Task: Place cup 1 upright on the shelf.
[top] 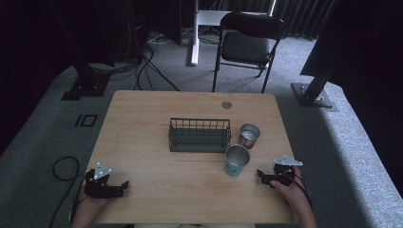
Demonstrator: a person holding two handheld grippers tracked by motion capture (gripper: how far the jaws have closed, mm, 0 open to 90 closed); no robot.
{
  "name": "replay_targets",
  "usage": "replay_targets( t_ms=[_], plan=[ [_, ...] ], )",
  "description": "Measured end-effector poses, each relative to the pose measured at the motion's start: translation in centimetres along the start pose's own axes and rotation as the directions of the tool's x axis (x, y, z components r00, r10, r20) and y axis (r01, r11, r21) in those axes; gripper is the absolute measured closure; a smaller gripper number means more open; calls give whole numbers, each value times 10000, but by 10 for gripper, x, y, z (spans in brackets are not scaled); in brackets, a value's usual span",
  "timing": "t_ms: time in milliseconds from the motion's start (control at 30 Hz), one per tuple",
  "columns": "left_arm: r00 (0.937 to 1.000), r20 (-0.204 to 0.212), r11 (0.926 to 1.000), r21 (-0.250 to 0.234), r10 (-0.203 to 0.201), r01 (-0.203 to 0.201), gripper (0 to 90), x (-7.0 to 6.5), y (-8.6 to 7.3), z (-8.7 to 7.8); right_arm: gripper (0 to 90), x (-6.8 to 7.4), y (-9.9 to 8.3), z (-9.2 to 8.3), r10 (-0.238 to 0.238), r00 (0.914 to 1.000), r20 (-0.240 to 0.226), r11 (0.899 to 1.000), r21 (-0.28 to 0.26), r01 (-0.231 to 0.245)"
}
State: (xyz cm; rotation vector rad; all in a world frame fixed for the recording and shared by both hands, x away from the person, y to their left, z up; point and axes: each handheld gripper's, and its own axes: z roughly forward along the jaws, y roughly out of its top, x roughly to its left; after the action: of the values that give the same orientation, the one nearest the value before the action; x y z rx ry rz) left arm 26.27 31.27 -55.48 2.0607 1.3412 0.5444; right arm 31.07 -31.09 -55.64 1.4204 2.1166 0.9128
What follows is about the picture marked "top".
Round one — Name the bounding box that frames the person's left hand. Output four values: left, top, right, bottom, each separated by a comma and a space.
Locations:
77, 184, 112, 211

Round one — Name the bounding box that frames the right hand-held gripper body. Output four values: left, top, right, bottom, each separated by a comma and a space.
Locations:
273, 155, 303, 187

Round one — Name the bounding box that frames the person's right hand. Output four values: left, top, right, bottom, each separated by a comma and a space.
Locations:
270, 166, 306, 207

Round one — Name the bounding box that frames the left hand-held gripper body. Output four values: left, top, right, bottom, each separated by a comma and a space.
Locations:
84, 161, 112, 200

